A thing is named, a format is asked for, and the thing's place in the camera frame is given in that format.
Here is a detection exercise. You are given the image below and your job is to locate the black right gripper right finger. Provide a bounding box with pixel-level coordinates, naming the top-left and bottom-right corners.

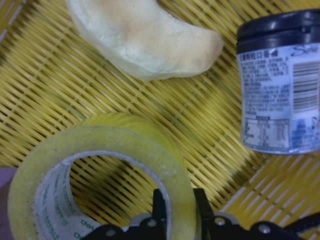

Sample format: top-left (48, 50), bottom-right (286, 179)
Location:
top-left (193, 188), bottom-right (320, 240)

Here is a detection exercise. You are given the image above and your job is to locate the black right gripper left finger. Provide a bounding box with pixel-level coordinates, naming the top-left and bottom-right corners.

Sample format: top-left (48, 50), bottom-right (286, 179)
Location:
top-left (83, 189), bottom-right (167, 240)

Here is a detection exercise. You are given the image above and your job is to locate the yellow clear tape roll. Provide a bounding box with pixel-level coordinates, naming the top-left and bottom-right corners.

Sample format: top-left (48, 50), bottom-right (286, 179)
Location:
top-left (8, 113), bottom-right (197, 240)

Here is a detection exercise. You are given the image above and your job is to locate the purple foam cube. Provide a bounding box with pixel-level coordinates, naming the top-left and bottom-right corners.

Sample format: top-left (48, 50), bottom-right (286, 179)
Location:
top-left (0, 167), bottom-right (17, 240)

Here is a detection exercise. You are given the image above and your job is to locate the yellow plastic basket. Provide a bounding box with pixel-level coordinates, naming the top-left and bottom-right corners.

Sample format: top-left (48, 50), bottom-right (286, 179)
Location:
top-left (0, 0), bottom-right (320, 228)

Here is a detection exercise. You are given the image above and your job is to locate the black-lidded gum jar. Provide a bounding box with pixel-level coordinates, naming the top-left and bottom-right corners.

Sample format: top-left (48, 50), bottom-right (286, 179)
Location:
top-left (236, 8), bottom-right (320, 155)

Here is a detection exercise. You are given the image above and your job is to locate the pale croissant toy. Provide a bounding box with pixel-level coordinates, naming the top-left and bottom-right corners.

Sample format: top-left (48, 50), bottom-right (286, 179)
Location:
top-left (66, 0), bottom-right (224, 81)

